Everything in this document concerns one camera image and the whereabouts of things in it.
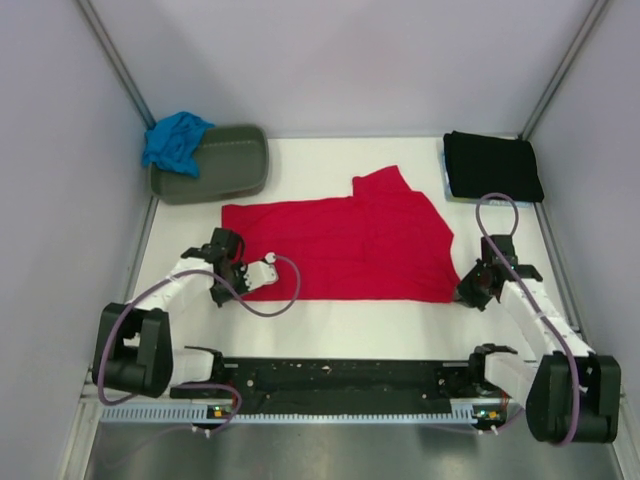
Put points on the grey slotted cable duct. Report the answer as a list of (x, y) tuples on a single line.
[(459, 413)]

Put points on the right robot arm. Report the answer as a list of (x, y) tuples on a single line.
[(569, 393)]

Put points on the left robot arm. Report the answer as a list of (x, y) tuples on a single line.
[(135, 354)]

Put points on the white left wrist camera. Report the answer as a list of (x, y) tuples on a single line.
[(261, 273)]

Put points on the black folded t shirt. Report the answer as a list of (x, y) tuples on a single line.
[(477, 165)]

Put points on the grey plastic bin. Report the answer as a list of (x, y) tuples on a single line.
[(233, 162)]

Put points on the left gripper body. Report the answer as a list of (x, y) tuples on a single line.
[(221, 292)]

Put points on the blue crumpled t shirt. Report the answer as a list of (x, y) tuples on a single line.
[(171, 143)]

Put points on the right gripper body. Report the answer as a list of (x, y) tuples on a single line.
[(471, 288)]

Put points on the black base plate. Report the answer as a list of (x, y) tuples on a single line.
[(341, 386)]

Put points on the red t shirt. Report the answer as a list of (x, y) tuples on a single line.
[(385, 241)]

